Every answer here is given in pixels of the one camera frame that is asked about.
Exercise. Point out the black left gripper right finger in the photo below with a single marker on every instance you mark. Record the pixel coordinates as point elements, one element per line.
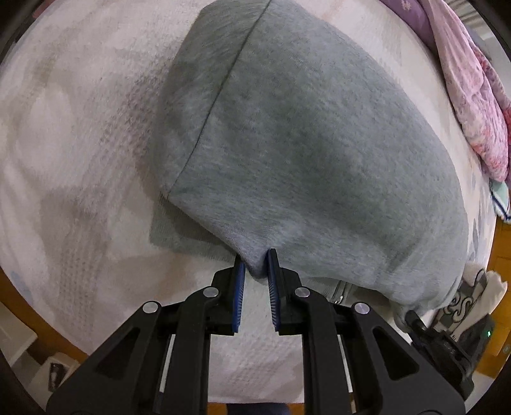
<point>354,362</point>

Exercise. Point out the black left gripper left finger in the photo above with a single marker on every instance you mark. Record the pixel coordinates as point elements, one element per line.
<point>157,361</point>

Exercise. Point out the grey sweatshirt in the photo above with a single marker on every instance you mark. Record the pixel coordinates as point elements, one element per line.
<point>277,131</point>

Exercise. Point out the white black printed garment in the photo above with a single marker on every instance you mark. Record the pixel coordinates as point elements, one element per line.
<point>478,295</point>

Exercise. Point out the white blue trimmed cloth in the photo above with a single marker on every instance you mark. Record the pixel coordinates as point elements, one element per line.
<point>499,193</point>

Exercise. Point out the white patterned bed sheet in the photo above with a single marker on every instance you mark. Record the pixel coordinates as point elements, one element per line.
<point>87,236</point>

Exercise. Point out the purple pink floral quilt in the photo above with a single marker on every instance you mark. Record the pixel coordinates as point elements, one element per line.
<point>477,95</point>

